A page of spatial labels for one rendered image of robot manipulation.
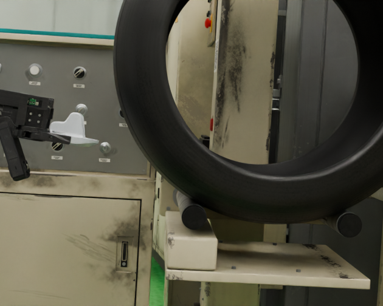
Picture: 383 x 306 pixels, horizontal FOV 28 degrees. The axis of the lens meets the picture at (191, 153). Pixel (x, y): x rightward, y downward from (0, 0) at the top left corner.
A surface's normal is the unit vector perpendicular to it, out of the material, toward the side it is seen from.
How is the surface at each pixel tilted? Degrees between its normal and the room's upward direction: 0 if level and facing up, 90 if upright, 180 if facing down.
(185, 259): 90
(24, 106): 90
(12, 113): 90
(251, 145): 90
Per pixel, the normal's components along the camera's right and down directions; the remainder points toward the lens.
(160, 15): -0.13, 0.00
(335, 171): 0.11, 0.22
